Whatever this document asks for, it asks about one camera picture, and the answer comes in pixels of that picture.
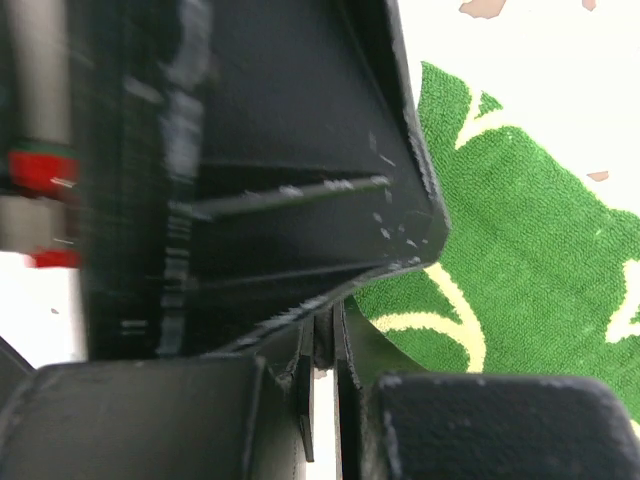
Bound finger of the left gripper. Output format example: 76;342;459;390
189;1;449;353

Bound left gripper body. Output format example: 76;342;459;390
1;1;200;360

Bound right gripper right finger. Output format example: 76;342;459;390
332;299;639;479

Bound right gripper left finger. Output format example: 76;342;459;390
1;334;313;479

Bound yellow green patterned towel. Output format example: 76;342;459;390
355;64;639;410

